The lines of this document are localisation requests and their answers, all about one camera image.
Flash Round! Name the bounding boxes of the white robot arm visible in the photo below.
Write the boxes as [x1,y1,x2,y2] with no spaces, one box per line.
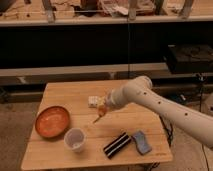
[106,76,213,150]

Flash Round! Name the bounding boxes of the black hanging cable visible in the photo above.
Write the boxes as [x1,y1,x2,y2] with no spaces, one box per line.
[126,13,132,80]

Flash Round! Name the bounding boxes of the black box on shelf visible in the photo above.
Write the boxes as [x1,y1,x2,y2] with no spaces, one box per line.
[164,45,213,74]

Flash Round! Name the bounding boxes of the clear plastic cup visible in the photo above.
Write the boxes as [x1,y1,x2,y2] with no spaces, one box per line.
[64,128,85,153]

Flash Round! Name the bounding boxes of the wooden table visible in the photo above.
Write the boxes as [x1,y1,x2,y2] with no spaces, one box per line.
[21,80,172,171]

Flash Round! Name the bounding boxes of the black white striped block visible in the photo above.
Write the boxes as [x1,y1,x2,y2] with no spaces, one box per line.
[103,132,131,159]

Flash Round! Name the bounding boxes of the white medicine box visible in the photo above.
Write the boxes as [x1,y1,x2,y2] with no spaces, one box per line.
[88,96,106,108]

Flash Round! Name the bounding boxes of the blue sponge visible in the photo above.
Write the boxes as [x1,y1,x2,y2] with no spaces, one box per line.
[132,131,152,155]

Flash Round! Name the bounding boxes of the orange ceramic bowl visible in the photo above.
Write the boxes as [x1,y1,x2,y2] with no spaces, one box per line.
[35,106,70,138]

